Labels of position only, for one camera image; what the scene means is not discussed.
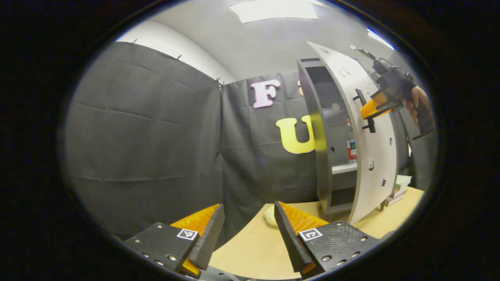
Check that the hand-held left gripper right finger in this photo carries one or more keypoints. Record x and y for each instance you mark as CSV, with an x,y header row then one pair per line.
x,y
287,238

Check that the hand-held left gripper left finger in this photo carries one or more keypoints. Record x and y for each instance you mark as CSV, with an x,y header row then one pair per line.
x,y
211,238

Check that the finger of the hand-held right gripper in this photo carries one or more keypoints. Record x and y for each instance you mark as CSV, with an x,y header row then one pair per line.
x,y
373,108

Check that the clear plastic bottle red cap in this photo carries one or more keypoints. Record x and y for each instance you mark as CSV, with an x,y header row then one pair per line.
x,y
351,150

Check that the dark grey cabinet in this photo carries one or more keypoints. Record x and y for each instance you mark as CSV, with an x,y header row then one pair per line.
x,y
322,156

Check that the grey cabinet door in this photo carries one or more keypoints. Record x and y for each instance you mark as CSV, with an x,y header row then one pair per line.
x,y
375,183

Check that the green book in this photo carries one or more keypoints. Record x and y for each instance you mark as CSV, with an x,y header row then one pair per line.
x,y
403,181

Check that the brown book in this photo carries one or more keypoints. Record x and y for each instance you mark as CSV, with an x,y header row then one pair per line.
x,y
399,193

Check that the grey book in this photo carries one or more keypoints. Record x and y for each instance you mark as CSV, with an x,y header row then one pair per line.
x,y
393,201

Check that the black backdrop cloth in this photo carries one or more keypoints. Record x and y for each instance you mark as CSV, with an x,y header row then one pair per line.
x,y
136,148

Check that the long ceiling light panel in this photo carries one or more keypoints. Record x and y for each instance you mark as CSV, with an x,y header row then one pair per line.
x,y
273,11

